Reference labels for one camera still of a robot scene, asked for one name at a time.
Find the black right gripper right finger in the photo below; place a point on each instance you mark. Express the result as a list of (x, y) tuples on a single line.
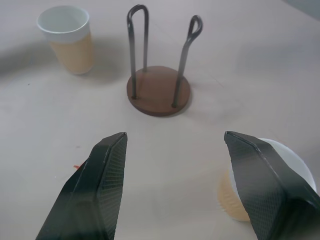
[(267, 185)]

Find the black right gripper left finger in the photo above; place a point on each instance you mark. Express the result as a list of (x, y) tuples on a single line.
[(95, 190)]

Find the tan and white paper cup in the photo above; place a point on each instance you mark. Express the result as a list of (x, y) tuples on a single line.
[(70, 41), (292, 160)]

